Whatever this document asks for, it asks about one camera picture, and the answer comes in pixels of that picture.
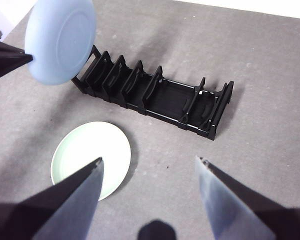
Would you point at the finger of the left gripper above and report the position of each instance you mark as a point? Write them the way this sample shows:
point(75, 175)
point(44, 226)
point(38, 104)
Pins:
point(5, 60)

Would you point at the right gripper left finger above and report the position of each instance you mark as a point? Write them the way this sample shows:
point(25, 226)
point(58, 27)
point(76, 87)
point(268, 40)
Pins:
point(60, 215)

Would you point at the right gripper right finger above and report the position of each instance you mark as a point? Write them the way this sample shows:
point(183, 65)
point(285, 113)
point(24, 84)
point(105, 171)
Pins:
point(240, 215)

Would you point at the blue round plate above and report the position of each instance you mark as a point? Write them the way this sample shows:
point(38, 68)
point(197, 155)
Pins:
point(60, 42)

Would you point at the green round plate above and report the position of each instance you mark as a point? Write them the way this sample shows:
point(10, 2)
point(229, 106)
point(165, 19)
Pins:
point(90, 140)

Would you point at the black plate rack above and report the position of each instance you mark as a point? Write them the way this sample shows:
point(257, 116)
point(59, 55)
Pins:
point(165, 100)

